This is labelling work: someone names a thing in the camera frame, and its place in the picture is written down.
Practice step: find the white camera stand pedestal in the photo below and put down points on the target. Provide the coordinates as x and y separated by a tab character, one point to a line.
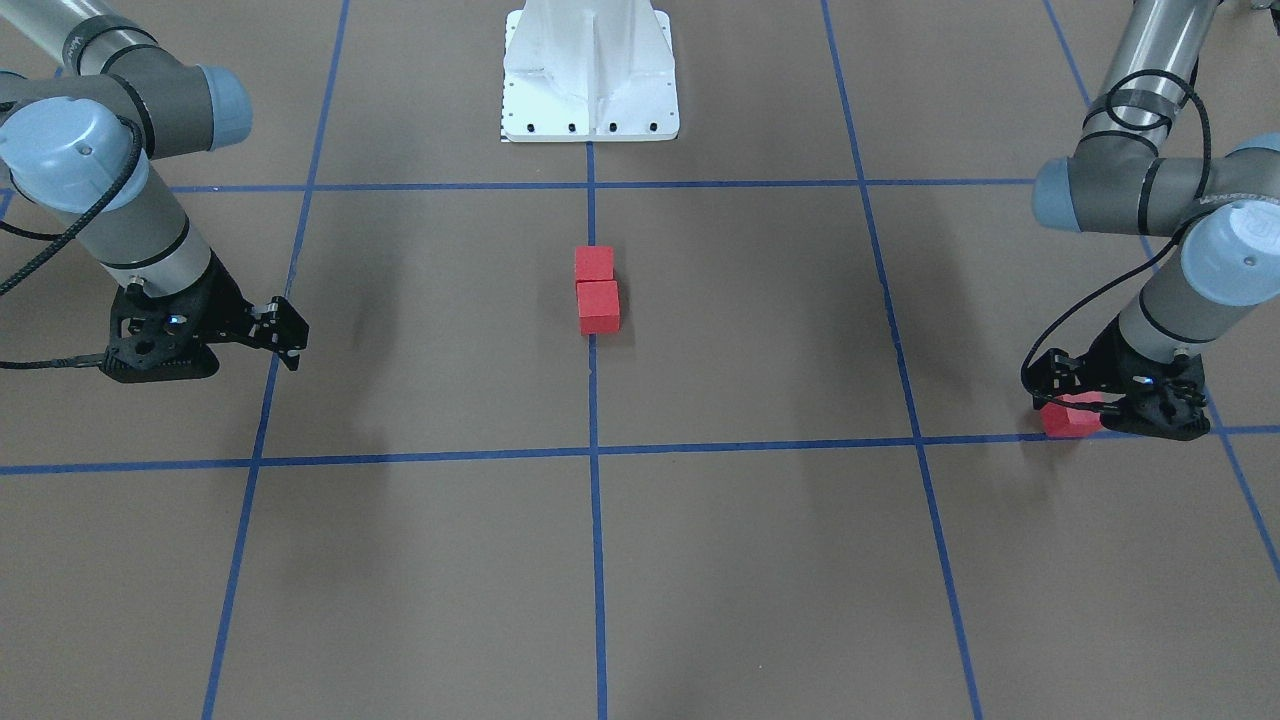
589	71

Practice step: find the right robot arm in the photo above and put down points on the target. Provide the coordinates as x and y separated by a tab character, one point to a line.
82	146

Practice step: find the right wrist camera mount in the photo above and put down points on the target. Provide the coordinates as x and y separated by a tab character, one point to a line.
277	327

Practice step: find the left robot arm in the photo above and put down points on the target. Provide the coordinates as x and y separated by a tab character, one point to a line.
1144	165

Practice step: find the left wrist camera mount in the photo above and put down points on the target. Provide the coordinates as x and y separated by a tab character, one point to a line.
1057	378

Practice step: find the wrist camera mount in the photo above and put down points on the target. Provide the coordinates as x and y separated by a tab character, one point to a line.
277	327
1057	378

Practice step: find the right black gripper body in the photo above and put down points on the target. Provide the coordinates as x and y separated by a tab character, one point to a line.
222	303

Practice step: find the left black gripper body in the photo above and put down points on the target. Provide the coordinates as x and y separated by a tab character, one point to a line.
1108	357

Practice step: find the red block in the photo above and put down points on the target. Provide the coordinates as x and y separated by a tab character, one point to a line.
593	263
1062	422
599	307

